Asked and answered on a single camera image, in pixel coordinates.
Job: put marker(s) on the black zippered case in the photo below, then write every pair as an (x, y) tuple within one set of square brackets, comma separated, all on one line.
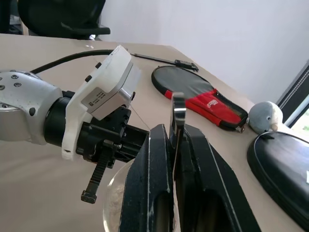
[(282, 166)]

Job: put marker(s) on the black red paddle case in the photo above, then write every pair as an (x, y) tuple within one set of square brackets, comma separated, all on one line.
[(188, 84)]

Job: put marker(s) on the black window frame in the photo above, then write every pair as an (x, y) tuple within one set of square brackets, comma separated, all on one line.
[(295, 89)]

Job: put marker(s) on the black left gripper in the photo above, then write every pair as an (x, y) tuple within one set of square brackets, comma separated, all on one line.
[(113, 140)]

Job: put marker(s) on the metal spoon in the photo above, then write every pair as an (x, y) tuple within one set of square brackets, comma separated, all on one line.
[(179, 113)]

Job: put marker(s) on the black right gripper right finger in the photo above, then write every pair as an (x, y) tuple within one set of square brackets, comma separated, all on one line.
[(205, 174)]

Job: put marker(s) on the black office chair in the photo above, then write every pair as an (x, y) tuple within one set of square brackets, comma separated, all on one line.
[(60, 17)]

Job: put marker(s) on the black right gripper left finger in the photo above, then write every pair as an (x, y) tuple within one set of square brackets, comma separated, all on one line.
[(144, 183)]

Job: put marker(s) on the grey plush bird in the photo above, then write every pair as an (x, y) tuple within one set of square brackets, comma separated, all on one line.
[(264, 116)]

